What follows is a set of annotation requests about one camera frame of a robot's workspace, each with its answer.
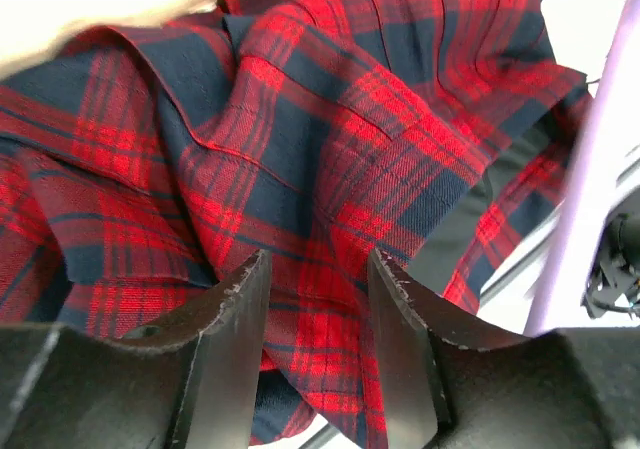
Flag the red plaid skirt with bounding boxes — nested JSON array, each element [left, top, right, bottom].
[[1, 0, 591, 448]]

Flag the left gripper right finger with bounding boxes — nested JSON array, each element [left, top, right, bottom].
[[367, 250, 639, 449]]

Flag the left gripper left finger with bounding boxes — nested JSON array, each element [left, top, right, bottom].
[[1, 250, 272, 448]]

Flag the purple hanger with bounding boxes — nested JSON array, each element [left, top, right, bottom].
[[523, 0, 639, 336]]

